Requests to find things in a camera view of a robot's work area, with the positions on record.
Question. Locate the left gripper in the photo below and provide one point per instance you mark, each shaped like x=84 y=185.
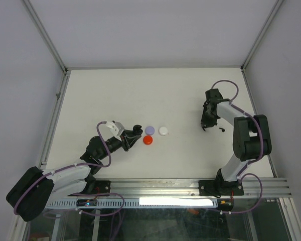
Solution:
x=128 y=134

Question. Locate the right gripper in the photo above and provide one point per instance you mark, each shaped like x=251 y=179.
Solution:
x=204 y=121

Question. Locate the red earbud case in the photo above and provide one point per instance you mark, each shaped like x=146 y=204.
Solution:
x=147 y=140

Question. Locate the purple earbud case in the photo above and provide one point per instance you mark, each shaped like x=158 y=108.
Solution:
x=149 y=130

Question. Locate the black earbud case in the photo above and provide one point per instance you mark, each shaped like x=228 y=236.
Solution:
x=137 y=130

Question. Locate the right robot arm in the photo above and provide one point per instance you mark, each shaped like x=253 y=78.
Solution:
x=251 y=142

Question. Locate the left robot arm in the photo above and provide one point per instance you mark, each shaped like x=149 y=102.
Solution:
x=37 y=188

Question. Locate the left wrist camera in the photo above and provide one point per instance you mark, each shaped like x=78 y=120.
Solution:
x=116 y=128

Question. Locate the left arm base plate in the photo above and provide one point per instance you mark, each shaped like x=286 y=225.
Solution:
x=96 y=188

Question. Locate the aluminium mounting rail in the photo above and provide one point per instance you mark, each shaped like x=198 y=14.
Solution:
x=196 y=188

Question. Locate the slotted cable duct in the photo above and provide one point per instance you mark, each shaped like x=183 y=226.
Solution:
x=143 y=202

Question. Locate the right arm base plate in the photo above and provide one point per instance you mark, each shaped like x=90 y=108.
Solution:
x=220 y=188

